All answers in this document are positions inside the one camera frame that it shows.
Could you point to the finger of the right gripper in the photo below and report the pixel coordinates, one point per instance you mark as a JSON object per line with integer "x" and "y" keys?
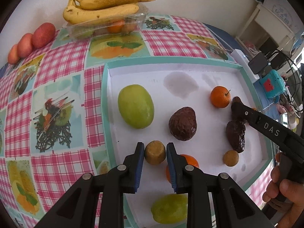
{"x": 247, "y": 116}

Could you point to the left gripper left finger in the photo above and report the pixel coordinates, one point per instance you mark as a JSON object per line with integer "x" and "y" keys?
{"x": 78, "y": 206}

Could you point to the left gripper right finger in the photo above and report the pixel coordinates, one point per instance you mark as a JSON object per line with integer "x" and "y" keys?
{"x": 212, "y": 196}

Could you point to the large dark dried date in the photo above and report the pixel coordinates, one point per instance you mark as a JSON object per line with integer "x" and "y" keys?
{"x": 235, "y": 133}

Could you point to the small brown longan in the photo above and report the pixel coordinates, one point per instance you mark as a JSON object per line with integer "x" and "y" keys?
{"x": 231, "y": 158}
{"x": 155, "y": 153}

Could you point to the small dark dried date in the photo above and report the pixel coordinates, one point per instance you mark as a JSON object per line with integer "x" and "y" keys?
{"x": 183, "y": 124}

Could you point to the green jujube fruit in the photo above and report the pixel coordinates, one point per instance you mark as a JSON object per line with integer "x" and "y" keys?
{"x": 170, "y": 209}
{"x": 136, "y": 106}

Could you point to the person's right hand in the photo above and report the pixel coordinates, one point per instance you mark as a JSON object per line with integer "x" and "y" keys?
{"x": 291, "y": 191}

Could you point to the teal tin box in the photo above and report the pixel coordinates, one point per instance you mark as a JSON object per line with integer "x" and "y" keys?
{"x": 273, "y": 84}

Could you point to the black power adapter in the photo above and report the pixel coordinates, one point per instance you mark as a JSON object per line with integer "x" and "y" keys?
{"x": 258, "y": 63}

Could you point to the white tray teal rim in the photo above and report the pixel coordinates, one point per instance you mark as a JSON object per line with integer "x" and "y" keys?
{"x": 167, "y": 99}

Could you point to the white power strip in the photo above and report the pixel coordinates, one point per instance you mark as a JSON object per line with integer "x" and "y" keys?
{"x": 242, "y": 60}

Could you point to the checkered fruit-print tablecloth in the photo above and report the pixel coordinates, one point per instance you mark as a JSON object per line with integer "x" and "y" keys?
{"x": 51, "y": 121}

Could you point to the clear plastic fruit container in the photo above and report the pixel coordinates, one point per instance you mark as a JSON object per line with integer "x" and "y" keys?
{"x": 133, "y": 23}

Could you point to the orange fruit in container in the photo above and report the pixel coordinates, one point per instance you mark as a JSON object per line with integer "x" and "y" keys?
{"x": 116, "y": 27}

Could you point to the small pale red apple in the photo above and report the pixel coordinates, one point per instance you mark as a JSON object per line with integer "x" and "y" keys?
{"x": 13, "y": 56}

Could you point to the middle red apple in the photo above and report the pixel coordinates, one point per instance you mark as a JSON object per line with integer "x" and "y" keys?
{"x": 25, "y": 46}

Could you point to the large red apple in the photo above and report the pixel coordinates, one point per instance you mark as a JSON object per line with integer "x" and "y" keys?
{"x": 43, "y": 35}

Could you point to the lower yellow banana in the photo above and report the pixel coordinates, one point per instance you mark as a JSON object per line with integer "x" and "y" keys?
{"x": 74, "y": 15}

